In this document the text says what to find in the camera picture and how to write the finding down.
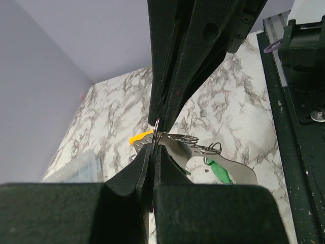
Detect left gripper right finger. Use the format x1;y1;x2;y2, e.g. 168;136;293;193
153;145;288;243

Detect small split keyring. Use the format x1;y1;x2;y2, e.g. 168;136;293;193
152;117;160;144

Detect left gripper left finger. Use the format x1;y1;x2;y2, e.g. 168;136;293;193
1;144;153;243

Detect green key tag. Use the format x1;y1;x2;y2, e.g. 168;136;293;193
206;159;233;184

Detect yellow screwdriver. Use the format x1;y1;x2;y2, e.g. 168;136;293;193
129;130;153;145

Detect clear plastic screw box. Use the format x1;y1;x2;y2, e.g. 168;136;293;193
43;149;104;183

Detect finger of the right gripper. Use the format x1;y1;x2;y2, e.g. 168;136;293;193
148;1;194;125
161;1;266;132

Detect aluminium frame rail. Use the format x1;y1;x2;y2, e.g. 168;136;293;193
263;11;290;87

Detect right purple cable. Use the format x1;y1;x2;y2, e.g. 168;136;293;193
264;39;283;54

